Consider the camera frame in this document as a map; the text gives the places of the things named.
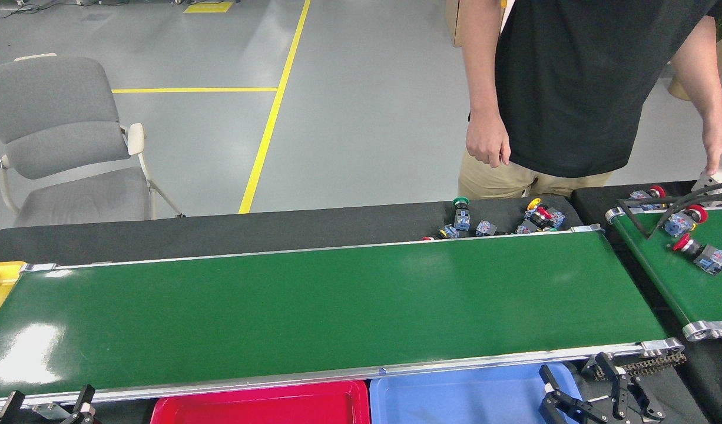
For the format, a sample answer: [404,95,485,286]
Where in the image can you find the conveyor drive chain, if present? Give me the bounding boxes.
[623,352,687,379]

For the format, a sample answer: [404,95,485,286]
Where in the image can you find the black table cover under feeder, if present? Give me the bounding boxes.
[572,180,722,424]

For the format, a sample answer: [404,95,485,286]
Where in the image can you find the yellow push button switch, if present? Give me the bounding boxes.
[516,197,543,235]

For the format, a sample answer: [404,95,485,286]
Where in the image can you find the red plastic tray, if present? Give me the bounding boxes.
[150,380,372,424]

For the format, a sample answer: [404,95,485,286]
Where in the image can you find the person's right hand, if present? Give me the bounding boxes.
[465,111,512,168]

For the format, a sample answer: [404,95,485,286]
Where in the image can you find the white control box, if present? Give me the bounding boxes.
[691,167,722,208]

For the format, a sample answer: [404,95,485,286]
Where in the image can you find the grey office chair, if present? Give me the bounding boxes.
[0,53,185,229]

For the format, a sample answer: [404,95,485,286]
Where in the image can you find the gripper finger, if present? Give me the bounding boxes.
[538,364,609,424]
[61,385,97,424]
[0,390,26,424]
[595,352,668,422]

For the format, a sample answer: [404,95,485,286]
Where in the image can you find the green conveyor belt with cables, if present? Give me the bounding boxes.
[605,203,722,342]

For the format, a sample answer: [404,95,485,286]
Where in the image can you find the blue plastic tray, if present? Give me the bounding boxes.
[370,360,587,424]

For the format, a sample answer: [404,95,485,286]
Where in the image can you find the long black table cover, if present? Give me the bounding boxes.
[0,194,585,266]

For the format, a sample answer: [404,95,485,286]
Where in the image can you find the person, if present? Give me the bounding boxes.
[458,0,722,200]

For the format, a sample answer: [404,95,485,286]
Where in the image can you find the long green conveyor belt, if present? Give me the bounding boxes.
[0,226,687,413]

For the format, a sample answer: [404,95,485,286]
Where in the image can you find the black cable bundle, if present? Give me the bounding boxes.
[617,190,722,240]

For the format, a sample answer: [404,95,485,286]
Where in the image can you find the person's left hand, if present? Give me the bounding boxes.
[701,115,722,175]

